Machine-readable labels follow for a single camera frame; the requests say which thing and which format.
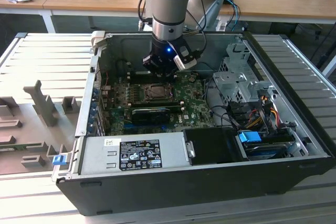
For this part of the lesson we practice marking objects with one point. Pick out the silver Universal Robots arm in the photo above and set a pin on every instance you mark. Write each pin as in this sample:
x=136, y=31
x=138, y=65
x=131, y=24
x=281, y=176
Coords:
x=168, y=6

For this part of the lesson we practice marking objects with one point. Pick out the black RAM slot row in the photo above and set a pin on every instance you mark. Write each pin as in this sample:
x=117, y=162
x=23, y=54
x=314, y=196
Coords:
x=139, y=78
x=157, y=104

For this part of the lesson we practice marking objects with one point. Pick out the CPU socket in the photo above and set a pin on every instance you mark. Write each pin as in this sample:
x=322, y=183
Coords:
x=157, y=100

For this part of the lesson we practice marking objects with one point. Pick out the round coin cell battery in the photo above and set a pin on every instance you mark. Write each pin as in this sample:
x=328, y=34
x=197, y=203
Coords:
x=193, y=78

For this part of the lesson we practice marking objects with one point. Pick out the green motherboard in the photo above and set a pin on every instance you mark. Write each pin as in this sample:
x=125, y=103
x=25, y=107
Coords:
x=194, y=103

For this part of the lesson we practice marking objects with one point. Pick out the black graphics card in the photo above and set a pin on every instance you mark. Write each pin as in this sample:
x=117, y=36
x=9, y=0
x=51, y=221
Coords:
x=149, y=116

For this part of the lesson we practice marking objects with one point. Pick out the pale blue teach pendant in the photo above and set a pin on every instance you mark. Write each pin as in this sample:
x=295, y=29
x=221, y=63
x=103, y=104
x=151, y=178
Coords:
x=214, y=11

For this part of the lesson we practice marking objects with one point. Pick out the silver metal drive cage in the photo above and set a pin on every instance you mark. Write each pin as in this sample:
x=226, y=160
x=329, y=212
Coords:
x=236, y=79

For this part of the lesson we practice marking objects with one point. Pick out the silver power supply unit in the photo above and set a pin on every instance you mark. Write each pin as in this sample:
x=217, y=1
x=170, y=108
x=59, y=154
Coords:
x=97, y=155

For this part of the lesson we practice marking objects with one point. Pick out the blue disk carrier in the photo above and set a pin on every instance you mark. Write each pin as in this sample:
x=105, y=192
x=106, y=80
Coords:
x=249, y=137

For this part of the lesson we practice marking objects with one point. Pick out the black open PC case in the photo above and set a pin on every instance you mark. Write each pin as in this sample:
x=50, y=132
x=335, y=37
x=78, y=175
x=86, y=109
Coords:
x=183, y=192

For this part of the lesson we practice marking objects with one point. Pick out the small blue case latch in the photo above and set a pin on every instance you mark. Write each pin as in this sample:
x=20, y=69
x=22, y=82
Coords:
x=58, y=160

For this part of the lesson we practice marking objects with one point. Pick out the brown parts rack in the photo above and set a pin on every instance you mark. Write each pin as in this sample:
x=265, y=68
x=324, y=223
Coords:
x=34, y=129

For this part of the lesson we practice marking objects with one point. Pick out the green RAM stick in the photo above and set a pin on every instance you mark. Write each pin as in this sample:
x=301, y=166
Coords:
x=21, y=147

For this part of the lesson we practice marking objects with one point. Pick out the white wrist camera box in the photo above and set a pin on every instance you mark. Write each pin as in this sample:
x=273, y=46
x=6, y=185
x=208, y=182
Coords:
x=185, y=60

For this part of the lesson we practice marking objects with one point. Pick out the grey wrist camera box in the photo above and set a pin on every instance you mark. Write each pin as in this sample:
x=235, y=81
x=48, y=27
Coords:
x=146, y=24

